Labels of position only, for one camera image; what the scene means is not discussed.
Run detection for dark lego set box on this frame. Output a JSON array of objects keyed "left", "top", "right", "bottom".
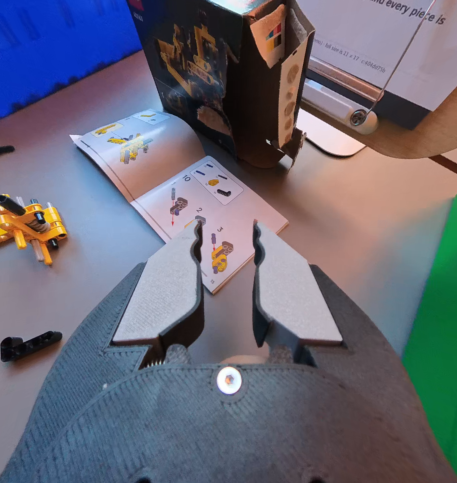
[{"left": 127, "top": 0, "right": 316, "bottom": 172}]

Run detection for white printed sign board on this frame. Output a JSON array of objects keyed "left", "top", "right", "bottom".
[{"left": 296, "top": 0, "right": 457, "bottom": 131}]

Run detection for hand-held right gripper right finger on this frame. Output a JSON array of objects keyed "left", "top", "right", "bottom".
[{"left": 252, "top": 220, "right": 344, "bottom": 348}]

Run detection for yellow lego assembly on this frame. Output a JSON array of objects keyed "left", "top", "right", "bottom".
[{"left": 0, "top": 193, "right": 68, "bottom": 266}]

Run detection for green plastic bin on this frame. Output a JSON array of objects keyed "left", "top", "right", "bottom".
[{"left": 401, "top": 185, "right": 457, "bottom": 483}]

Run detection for blue plastic bin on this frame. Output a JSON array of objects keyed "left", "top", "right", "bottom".
[{"left": 0, "top": 0, "right": 144, "bottom": 119}]

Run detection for black angled lego beam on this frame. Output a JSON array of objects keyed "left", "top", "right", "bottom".
[{"left": 0, "top": 331, "right": 63, "bottom": 363}]

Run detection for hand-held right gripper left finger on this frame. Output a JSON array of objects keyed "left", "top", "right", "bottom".
[{"left": 112, "top": 220, "right": 206, "bottom": 346}]

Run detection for thin metal wire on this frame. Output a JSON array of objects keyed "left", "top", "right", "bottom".
[{"left": 366, "top": 0, "right": 439, "bottom": 115}]

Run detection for curved wooden board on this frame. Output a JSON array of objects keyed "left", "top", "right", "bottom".
[{"left": 299, "top": 73, "right": 457, "bottom": 160}]

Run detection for white bracket with screw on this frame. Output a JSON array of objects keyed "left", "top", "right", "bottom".
[{"left": 302, "top": 80, "right": 379, "bottom": 135}]

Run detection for silver stand base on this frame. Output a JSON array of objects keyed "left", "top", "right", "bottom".
[{"left": 294, "top": 109, "right": 367, "bottom": 157}]

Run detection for lego instruction booklet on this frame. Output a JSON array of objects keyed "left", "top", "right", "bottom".
[{"left": 69, "top": 110, "right": 289, "bottom": 295}]

